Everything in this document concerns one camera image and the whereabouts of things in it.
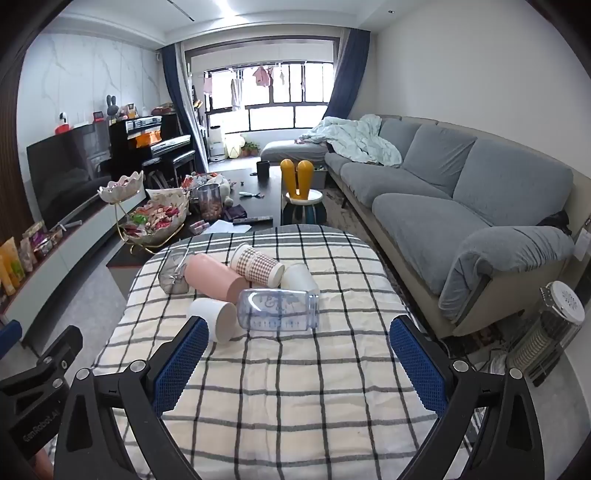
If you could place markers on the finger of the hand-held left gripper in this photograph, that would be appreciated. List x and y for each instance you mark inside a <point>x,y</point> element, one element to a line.
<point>64,346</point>
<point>10,337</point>

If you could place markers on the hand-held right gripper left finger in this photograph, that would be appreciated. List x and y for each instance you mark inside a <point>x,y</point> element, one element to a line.
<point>180,364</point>

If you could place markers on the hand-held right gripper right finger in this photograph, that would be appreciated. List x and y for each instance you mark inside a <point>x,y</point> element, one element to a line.
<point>418,364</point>

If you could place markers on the wide white cup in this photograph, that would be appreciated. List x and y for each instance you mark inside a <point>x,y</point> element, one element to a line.
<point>214,321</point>

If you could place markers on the clear glass cup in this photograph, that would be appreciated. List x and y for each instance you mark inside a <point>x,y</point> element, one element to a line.
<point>173,272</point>

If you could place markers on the pink cup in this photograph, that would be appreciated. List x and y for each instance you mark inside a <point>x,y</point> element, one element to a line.
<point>214,277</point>

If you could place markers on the brown checked cup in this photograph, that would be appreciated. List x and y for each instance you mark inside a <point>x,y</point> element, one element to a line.
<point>256,265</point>

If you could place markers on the small white cup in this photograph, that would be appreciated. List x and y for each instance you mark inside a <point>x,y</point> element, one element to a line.
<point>300,277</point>

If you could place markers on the row of snack packets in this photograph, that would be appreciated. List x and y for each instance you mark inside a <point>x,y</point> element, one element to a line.
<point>18,263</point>

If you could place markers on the white television cabinet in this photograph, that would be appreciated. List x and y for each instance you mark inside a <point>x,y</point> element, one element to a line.
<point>69,258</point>

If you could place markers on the black white checked tablecloth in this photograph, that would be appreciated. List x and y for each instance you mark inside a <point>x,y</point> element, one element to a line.
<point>286,392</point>

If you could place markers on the clear blue baby bottle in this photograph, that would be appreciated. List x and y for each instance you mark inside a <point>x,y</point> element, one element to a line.
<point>277,309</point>

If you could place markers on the electric heater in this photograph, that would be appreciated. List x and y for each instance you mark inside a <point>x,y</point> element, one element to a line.
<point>547,332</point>

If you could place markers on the white paper sheet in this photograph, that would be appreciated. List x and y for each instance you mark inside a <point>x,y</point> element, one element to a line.
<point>224,227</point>

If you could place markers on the white tiered snack dish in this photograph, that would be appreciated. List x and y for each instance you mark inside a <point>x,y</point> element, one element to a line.
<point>157,217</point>

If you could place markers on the purple cloth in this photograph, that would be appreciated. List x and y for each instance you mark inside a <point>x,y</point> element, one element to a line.
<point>235,213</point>

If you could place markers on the black remote control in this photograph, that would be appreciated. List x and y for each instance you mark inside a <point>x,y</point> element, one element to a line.
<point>252,219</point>

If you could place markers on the grey sofa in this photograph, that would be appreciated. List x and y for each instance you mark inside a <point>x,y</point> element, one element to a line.
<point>461,203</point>

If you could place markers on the black television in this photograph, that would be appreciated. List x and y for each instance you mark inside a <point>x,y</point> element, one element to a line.
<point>64,170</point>

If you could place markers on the black coffee table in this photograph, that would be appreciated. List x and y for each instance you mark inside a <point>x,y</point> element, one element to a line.
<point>258,205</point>

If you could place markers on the white plush toy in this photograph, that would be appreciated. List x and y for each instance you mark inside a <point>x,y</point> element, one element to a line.
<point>226,191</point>

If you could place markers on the dark cloth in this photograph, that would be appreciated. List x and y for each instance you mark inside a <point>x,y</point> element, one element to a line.
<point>556,221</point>

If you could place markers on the black piano bench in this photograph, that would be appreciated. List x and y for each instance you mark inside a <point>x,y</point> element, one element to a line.
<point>173,161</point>

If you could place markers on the black mug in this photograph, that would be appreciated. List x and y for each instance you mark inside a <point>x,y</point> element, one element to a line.
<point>263,170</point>

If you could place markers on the yellow rabbit ear stool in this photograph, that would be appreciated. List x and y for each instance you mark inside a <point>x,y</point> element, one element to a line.
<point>302,184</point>

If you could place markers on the white air purifier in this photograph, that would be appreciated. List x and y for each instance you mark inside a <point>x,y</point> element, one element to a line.
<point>216,143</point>

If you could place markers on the yellow floor lamp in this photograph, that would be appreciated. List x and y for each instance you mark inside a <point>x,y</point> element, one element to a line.
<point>236,145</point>

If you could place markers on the black piano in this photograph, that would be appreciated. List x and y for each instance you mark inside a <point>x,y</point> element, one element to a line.
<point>143,134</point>

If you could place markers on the potted plant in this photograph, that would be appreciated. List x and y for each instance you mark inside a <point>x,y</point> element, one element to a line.
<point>250,147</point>

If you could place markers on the red desk clock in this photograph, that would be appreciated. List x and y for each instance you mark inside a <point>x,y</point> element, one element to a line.
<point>98,115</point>

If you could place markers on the light green blanket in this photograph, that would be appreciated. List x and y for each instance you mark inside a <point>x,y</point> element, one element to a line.
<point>355,138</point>

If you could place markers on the grey bunny toy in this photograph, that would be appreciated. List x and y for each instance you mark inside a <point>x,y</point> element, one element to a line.
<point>111,108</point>

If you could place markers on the blue curtain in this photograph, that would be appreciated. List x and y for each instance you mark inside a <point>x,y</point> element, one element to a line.
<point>182,101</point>
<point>346,78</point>

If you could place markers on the grey hanging garment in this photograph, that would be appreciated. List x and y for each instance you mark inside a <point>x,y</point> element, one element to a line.
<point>236,94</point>

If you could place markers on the window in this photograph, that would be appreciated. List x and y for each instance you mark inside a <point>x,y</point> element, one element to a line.
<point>277,97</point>

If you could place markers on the pink hanging garment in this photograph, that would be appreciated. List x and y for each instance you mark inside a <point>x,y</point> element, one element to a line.
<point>262,76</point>

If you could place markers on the white camera red base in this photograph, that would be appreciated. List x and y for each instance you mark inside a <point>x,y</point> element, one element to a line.
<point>63,121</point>

